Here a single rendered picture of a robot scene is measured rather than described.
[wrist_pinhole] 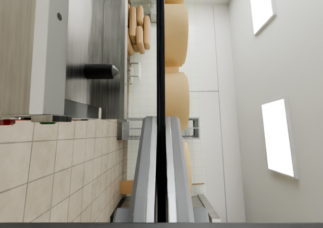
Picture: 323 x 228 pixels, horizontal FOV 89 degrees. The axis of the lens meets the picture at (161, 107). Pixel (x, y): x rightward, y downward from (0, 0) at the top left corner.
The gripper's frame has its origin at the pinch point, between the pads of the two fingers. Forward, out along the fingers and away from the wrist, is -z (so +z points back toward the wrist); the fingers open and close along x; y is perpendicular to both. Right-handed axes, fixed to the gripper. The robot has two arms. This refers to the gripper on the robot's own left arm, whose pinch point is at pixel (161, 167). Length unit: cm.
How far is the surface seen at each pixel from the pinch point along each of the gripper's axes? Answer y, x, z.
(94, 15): -0.4, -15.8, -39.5
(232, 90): -247, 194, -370
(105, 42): -7.3, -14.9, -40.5
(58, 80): -0.1, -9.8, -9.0
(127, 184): -380, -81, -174
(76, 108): -11.9, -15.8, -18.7
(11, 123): -9.5, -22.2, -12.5
